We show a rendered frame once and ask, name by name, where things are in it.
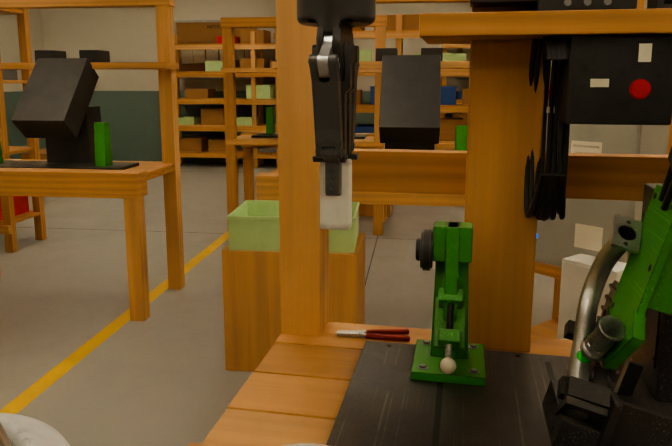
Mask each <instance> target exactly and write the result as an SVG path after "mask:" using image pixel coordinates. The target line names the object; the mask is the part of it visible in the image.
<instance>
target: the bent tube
mask: <svg viewBox="0 0 672 446"><path fill-rule="evenodd" d="M628 223H629V224H628ZM642 225H643V222H641V221H638V220H635V219H631V218H628V217H625V216H621V215H618V214H616V215H615V216H614V222H613V229H612V236H611V237H610V238H609V240H608V241H607V242H606V243H605V245H604V246H603V247H602V249H601V250H600V251H599V253H598V254H597V256H596V258H595V260H594V261H593V263H592V265H591V268H590V270H589V272H588V275H587V277H586V280H585V283H584V286H583V289H582V292H581V295H580V299H579V303H578V308H577V313H576V320H575V328H574V335H573V342H572V350H571V357H570V364H569V371H568V377H569V376H570V375H571V376H574V377H577V378H580V379H583V380H586V381H589V376H590V368H591V361H590V362H589V363H583V362H581V361H579V360H578V359H577V356H576V355H577V352H578V351H579V350H580V343H581V341H582V340H583V339H584V338H585V337H586V336H587V335H588V334H591V333H592V332H593V331H594V330H595V324H596V316H597V310H598V306H599V302H600V298H601V295H602V292H603V289H604V286H605V284H606V281H607V279H608V277H609V275H610V273H611V271H612V269H613V267H614V266H615V264H616V263H617V261H618V260H619V259H620V258H621V257H622V255H623V254H624V253H625V252H626V251H628V252H631V253H635V254H638V253H639V251H640V243H641V234H642Z"/></svg>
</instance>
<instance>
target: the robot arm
mask: <svg viewBox="0 0 672 446"><path fill-rule="evenodd" d="M375 18H376V0H297V21H298V22H299V23H300V24H302V25H305V26H313V27H318V28H317V36H316V45H313V46H312V54H310V55H309V59H308V64H309V68H310V75H311V81H312V97H313V113H314V130H315V146H316V149H315V154H316V155H315V156H313V157H312V158H313V162H320V228H321V229H333V230H349V229H350V228H351V227H352V160H358V155H359V153H352V151H354V148H355V143H354V138H355V116H356V94H357V78H358V69H359V66H360V63H359V46H355V45H354V41H353V32H352V31H353V27H355V26H367V25H371V24H372V23H374V21H375ZM0 446H70V444H69V443H68V442H67V441H66V439H65V438H64V437H63V436H62V435H61V434H60V433H59V432H58V431H57V430H55V429H54V428H53V427H51V426H50V425H48V424H46V423H44V422H42V421H40V420H38V419H35V418H32V417H28V416H24V415H18V414H10V413H0Z"/></svg>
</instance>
